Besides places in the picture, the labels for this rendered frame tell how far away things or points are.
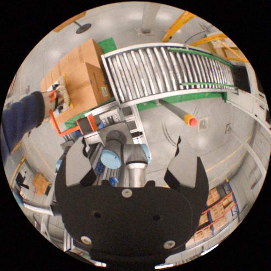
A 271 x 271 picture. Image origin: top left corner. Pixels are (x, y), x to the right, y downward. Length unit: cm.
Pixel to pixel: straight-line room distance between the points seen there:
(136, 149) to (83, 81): 62
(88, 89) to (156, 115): 130
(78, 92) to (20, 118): 52
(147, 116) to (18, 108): 174
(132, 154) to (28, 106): 62
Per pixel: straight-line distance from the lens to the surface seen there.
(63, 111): 73
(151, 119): 173
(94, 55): 125
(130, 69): 107
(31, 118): 55
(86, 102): 75
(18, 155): 990
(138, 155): 46
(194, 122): 75
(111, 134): 60
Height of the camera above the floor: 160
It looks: 60 degrees down
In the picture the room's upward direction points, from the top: 178 degrees clockwise
